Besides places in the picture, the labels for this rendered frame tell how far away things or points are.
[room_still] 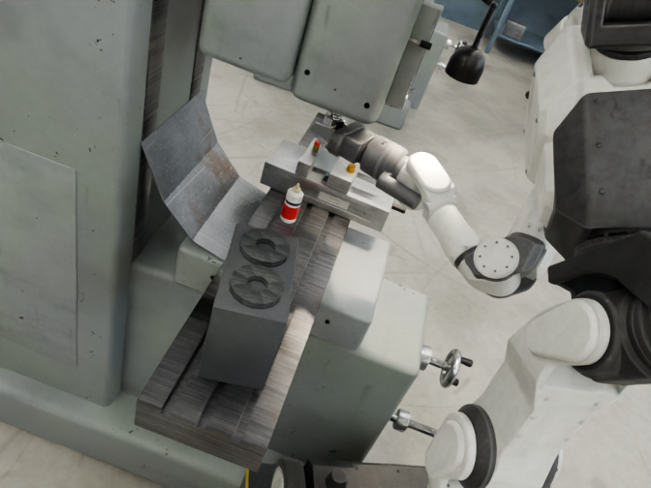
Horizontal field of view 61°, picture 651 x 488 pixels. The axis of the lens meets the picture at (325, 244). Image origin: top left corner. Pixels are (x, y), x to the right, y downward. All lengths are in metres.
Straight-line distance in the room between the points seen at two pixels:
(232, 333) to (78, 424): 1.04
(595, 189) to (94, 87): 0.88
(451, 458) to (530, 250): 0.38
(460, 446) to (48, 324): 1.15
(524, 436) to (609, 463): 1.84
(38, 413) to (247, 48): 1.30
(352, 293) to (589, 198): 0.73
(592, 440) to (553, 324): 2.01
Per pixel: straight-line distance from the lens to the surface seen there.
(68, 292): 1.56
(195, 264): 1.37
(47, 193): 1.38
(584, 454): 2.74
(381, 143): 1.18
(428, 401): 2.45
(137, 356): 1.75
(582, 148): 0.81
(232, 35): 1.12
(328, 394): 1.57
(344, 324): 1.35
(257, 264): 0.94
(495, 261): 1.01
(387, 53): 1.07
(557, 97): 0.83
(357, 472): 1.45
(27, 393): 1.94
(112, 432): 1.85
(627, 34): 0.78
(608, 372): 0.80
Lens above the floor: 1.80
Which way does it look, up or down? 38 degrees down
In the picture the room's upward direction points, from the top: 20 degrees clockwise
